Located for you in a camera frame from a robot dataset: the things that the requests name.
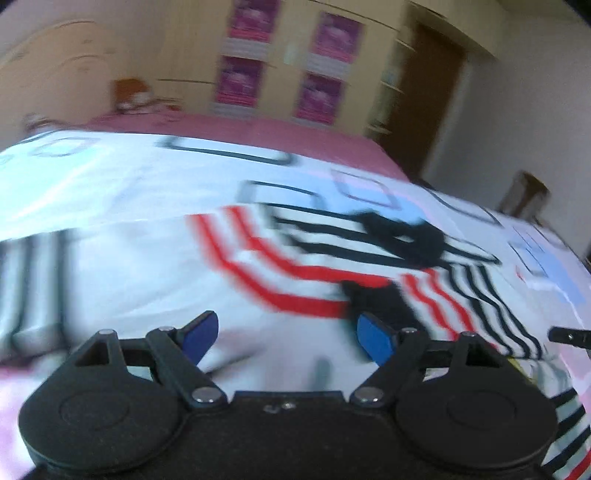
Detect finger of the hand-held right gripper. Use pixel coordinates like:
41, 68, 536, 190
549, 326, 591, 349

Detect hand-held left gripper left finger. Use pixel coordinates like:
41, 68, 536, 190
69, 310, 228, 411

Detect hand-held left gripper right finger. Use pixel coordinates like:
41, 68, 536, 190
348, 311, 509, 409

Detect striped knitted sweater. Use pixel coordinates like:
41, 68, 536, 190
0, 203, 591, 480

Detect wooden chair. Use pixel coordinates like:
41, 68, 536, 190
500, 170, 551, 225

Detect printed blanket with squares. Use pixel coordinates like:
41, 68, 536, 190
0, 129, 591, 480

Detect pink bed sheet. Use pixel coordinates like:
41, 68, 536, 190
23, 110, 411, 183

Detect brown teddy bear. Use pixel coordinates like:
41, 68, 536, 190
111, 78, 182, 115

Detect brown wooden door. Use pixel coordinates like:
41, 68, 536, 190
369, 23, 468, 182

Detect pink wardrobe poster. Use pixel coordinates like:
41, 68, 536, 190
294, 71, 347, 125
228, 0, 281, 44
311, 11, 365, 64
215, 55, 266, 110

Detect cream wardrobe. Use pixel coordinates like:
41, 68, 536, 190
157, 0, 416, 136

